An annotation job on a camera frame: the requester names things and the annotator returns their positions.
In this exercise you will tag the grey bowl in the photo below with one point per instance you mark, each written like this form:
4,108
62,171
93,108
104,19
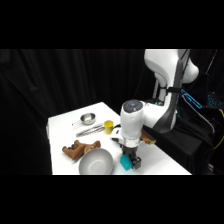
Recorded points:
96,162

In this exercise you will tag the blue lit device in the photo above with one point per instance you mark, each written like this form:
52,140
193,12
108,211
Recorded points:
191,98

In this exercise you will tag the black curtain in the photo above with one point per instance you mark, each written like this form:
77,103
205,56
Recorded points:
66,80

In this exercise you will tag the blue cube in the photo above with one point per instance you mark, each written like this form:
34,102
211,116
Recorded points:
126,163

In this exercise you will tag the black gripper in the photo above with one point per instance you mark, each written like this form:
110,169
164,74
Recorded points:
130,150

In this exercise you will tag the yellow cup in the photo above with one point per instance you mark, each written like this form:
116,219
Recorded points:
108,126

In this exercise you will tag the brown plush toy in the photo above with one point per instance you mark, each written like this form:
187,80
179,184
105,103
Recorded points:
76,150

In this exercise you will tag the black robot stand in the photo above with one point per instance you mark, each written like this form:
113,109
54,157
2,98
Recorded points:
186,143

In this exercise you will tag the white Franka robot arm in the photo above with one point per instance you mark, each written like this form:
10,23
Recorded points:
131,123

